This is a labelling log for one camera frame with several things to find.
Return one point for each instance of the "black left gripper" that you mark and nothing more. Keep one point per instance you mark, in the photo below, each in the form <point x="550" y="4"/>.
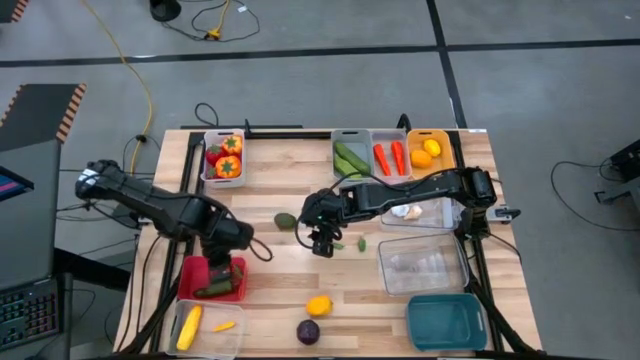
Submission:
<point x="220" y="260"/>

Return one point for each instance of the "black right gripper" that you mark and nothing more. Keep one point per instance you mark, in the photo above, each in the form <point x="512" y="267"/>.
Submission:
<point x="325" y="210"/>

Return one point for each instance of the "small green pea pod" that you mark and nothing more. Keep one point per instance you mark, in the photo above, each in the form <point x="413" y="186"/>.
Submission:
<point x="361" y="244"/>
<point x="340" y="246"/>

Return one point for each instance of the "small green chili pepper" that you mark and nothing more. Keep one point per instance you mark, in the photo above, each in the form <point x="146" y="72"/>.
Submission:
<point x="237" y="273"/>

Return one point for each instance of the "dark green jalapeno pepper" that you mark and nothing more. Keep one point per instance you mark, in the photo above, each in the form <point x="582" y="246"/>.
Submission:
<point x="210" y="291"/>

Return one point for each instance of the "green avocado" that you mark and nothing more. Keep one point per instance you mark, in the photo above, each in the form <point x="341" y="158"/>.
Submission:
<point x="285" y="221"/>

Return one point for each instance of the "small yellow chili pepper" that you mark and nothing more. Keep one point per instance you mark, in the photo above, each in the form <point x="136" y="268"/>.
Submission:
<point x="223" y="327"/>

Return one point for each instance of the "yellow corn cob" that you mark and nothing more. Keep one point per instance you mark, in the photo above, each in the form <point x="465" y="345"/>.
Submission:
<point x="189" y="328"/>

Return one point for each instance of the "yellow-orange round fruit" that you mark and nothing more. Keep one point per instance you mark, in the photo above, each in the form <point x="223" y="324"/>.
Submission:
<point x="319" y="306"/>

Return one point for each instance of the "white garlic bulb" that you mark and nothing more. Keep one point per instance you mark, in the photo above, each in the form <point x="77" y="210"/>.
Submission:
<point x="400" y="210"/>

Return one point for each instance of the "dark green cucumber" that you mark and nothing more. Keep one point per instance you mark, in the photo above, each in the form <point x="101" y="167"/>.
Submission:
<point x="352" y="158"/>

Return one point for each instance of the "beige garlic clove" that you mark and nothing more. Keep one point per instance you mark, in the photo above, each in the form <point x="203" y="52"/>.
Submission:
<point x="414" y="213"/>

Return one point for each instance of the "orange carrot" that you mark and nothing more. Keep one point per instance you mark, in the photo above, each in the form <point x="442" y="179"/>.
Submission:
<point x="398" y="158"/>
<point x="382" y="160"/>

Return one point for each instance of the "orange bell pepper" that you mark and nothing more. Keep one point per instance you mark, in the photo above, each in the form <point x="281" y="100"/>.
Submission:
<point x="232" y="145"/>
<point x="228" y="167"/>

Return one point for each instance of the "red tomato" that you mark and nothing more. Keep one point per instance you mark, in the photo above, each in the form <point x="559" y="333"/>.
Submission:
<point x="214" y="155"/>

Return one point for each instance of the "orange citrus fruit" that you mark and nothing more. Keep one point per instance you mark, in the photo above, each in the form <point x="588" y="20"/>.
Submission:
<point x="421" y="159"/>

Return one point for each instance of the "yellow lemon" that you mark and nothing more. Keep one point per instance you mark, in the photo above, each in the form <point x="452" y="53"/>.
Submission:
<point x="432" y="148"/>

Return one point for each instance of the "silver right arm base block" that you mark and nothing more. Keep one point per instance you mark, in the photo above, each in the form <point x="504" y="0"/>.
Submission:
<point x="500" y="214"/>

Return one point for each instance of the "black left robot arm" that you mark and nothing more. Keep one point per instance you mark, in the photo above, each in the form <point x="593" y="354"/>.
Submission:
<point x="165" y="210"/>

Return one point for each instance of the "silver left arm base block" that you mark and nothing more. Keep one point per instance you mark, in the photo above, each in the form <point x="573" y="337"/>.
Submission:
<point x="144" y="220"/>

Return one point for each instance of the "red plastic bin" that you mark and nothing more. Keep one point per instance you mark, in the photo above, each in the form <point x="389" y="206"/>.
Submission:
<point x="192" y="272"/>

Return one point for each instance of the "translucent plastic tub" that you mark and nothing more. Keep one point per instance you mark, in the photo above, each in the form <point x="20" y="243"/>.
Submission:
<point x="220" y="345"/>

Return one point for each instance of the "small white plastic bin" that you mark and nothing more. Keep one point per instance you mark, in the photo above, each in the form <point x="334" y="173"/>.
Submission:
<point x="225" y="183"/>

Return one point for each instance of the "large clear acrylic bin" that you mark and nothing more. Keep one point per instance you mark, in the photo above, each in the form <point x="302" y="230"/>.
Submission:
<point x="422" y="265"/>

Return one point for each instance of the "grey-blue plastic bin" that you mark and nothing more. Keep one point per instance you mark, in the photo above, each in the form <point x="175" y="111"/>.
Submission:
<point x="362" y="142"/>

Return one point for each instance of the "small clear acrylic bin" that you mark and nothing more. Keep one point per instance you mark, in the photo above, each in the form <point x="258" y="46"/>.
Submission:
<point x="435" y="217"/>

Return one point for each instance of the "frosted translucent plastic bin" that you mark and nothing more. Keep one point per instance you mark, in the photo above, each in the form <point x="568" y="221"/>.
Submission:
<point x="390" y="136"/>

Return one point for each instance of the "teal plastic bin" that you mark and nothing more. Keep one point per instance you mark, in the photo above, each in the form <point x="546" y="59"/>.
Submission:
<point x="445" y="322"/>

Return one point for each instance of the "black table clamp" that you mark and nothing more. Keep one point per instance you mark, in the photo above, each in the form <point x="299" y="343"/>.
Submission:
<point x="403" y="124"/>

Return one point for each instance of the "yellow plastic bin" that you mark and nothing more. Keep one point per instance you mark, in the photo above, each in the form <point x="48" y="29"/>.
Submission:
<point x="445" y="165"/>

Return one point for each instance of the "grey laptop backlit keyboard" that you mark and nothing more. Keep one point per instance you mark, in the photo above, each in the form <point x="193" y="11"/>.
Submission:
<point x="30" y="315"/>

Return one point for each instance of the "small dark tablet screen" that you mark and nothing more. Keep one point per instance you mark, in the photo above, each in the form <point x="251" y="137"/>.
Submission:
<point x="12" y="185"/>

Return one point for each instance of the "large hazard-striped black mat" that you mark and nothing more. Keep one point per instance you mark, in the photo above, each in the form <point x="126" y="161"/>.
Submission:
<point x="35" y="115"/>

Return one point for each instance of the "black round stand base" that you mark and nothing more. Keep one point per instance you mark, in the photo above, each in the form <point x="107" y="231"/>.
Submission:
<point x="165" y="9"/>

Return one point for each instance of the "grey metal stand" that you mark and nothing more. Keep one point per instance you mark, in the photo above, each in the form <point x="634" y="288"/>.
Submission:
<point x="617" y="195"/>

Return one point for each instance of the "black equipment box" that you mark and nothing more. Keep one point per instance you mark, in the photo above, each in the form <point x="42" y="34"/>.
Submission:
<point x="627" y="160"/>

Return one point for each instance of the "small hazard-striped black mat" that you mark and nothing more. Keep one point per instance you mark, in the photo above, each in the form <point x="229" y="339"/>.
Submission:
<point x="9" y="9"/>

